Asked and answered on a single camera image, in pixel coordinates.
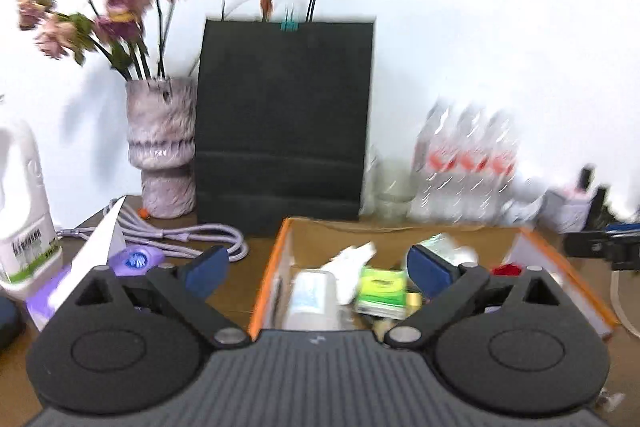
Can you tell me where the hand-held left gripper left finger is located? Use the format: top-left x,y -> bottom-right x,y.
75,245 -> 251,350

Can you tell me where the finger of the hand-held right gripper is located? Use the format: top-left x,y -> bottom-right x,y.
564,222 -> 640,272

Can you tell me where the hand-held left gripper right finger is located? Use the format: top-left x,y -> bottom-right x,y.
385,244 -> 566,350

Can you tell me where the green tissue packet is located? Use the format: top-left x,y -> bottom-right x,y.
354,267 -> 408,320

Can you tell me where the small white bottle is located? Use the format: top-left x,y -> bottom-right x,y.
282,269 -> 341,332

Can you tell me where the red orange cardboard box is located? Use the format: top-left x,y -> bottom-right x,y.
248,217 -> 621,340

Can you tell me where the crumpled iridescent plastic wrap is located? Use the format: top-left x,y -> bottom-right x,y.
417,233 -> 478,268

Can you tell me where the grey printed tin box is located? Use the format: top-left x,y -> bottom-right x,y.
542,187 -> 596,234

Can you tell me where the black box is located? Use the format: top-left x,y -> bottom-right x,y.
577,164 -> 613,228

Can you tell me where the crumpled white tissue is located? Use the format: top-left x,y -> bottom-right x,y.
320,241 -> 378,303

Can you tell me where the glass cup with spoon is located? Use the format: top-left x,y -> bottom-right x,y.
372,159 -> 416,220

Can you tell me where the clear water bottle red label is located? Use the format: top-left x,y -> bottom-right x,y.
450,104 -> 488,220
482,109 -> 518,220
412,99 -> 451,220

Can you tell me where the white paper sheet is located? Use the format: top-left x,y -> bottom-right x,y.
55,197 -> 126,308

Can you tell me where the pink textured vase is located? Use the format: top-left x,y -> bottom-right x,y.
125,77 -> 198,219

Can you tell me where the purple wet wipes packet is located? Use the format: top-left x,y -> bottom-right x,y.
25,247 -> 166,333

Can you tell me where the black paper bag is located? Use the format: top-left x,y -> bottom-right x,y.
194,0 -> 377,238

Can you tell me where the white detergent bottle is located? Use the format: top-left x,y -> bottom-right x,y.
0,119 -> 63,300

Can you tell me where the dark object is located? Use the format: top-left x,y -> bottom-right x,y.
0,296 -> 23,350

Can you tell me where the purple cable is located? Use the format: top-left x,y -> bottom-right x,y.
56,197 -> 250,264

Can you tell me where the white cable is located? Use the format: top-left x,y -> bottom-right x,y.
610,269 -> 640,327

